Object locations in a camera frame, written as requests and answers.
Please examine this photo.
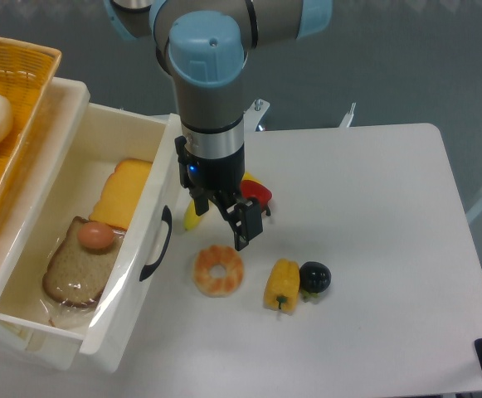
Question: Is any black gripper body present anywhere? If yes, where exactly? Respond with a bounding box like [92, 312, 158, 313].
[174, 136, 245, 207]

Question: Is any yellow toast slice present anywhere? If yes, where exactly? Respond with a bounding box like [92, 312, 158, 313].
[89, 158, 153, 231]

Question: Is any white robot mount bracket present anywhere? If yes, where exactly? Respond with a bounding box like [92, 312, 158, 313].
[244, 99, 270, 133]

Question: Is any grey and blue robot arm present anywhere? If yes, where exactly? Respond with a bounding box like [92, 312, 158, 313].
[105, 1, 333, 250]

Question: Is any yellow banana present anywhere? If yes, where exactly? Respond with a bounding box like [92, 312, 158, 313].
[183, 201, 202, 231]

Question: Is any yellow bell pepper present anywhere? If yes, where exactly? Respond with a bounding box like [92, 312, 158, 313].
[263, 259, 300, 314]

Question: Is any brown egg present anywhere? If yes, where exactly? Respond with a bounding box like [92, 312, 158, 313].
[77, 221, 114, 250]

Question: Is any black round fruit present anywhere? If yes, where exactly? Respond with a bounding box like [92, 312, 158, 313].
[299, 261, 332, 300]

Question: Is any red bell pepper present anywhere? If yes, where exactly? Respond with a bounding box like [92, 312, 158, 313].
[240, 172, 273, 216]

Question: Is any white drawer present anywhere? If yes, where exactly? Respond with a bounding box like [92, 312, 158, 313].
[0, 104, 181, 372]

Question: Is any orange glazed donut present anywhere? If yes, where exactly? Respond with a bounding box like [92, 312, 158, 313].
[192, 245, 244, 298]

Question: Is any orange wicker basket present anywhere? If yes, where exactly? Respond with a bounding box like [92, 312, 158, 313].
[0, 37, 61, 207]

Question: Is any brown bread slice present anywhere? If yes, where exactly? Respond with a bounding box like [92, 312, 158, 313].
[41, 216, 125, 308]

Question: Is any white bracket right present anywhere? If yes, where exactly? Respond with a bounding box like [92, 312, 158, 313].
[339, 102, 356, 128]

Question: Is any white drawer cabinet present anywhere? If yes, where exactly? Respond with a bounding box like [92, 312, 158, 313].
[0, 78, 90, 370]

